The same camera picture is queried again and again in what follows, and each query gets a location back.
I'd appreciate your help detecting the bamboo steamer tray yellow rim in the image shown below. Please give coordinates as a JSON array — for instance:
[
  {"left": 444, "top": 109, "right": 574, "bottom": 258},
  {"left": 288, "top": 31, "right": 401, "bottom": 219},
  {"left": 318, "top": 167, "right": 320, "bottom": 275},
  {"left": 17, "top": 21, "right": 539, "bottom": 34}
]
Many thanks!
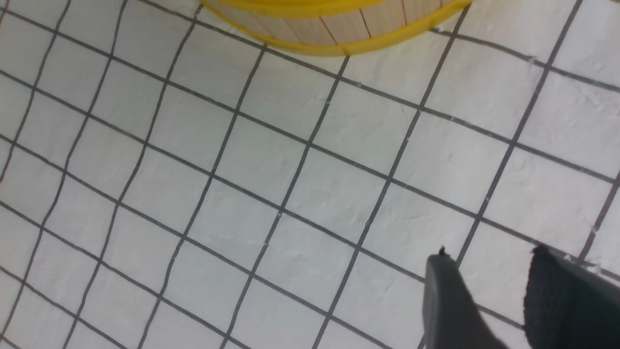
[{"left": 203, "top": 0, "right": 471, "bottom": 57}]

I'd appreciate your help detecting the white grid tablecloth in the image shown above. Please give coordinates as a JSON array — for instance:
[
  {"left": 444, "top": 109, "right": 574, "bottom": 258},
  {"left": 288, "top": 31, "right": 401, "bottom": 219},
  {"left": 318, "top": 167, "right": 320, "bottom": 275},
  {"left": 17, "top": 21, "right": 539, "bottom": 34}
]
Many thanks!
[{"left": 1, "top": 0, "right": 620, "bottom": 349}]

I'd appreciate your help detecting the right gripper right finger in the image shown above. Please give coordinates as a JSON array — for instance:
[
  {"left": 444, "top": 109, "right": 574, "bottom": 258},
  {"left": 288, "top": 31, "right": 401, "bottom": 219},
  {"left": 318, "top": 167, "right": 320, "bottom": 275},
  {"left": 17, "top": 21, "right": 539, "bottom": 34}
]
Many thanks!
[{"left": 523, "top": 245, "right": 620, "bottom": 349}]

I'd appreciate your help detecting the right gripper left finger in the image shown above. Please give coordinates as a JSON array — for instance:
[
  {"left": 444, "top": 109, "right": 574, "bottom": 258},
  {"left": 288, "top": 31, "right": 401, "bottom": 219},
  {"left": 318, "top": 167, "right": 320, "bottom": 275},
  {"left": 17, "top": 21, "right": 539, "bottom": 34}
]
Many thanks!
[{"left": 422, "top": 247, "right": 506, "bottom": 349}]

